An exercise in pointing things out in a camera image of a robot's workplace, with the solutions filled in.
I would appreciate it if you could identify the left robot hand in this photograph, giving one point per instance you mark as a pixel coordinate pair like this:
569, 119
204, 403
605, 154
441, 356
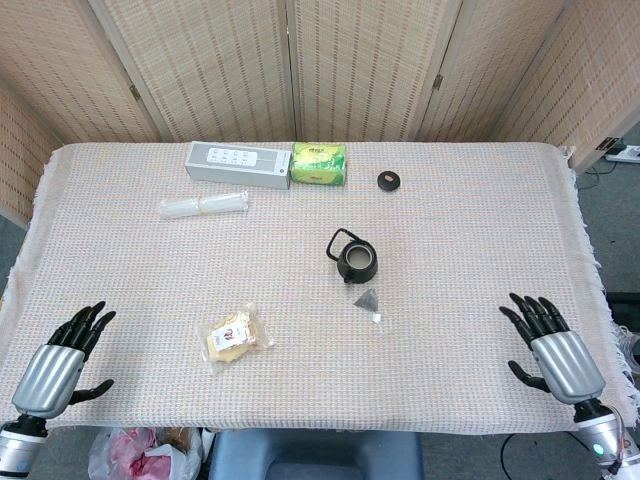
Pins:
47, 372

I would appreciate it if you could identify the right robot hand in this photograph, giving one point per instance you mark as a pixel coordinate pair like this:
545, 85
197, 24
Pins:
567, 365

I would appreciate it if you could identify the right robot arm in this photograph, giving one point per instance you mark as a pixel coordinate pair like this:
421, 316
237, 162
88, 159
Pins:
597, 432

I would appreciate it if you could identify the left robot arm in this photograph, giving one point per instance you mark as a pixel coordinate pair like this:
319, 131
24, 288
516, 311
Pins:
20, 445

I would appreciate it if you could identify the plastic bag with pink contents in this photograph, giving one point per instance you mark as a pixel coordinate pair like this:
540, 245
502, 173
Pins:
145, 452

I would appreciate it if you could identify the black teapot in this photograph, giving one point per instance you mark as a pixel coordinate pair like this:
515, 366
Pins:
356, 262

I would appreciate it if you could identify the black teapot lid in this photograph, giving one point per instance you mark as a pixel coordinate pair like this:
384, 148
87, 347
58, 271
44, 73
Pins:
389, 180

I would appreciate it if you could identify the packaged pastry snack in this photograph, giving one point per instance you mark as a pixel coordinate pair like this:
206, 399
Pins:
232, 337

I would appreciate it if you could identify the white power strip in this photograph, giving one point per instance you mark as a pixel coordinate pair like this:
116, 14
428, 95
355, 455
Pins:
624, 152

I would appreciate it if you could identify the sleeve of clear plastic cups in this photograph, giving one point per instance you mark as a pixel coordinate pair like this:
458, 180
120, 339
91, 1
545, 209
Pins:
205, 204

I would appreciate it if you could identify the woven checkered tablecloth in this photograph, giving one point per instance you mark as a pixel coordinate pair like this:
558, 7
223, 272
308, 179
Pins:
300, 350

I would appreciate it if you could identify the white rectangular cardboard box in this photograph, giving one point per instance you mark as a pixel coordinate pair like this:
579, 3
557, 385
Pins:
235, 162

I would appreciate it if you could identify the brass screen hinge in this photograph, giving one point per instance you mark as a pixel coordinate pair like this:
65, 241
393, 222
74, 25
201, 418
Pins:
438, 81
134, 91

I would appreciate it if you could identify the green tissue pack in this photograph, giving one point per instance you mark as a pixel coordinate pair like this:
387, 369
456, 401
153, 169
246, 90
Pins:
320, 164

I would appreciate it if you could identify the woven folding screen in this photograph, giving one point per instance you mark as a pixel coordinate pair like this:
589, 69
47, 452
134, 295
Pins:
225, 65

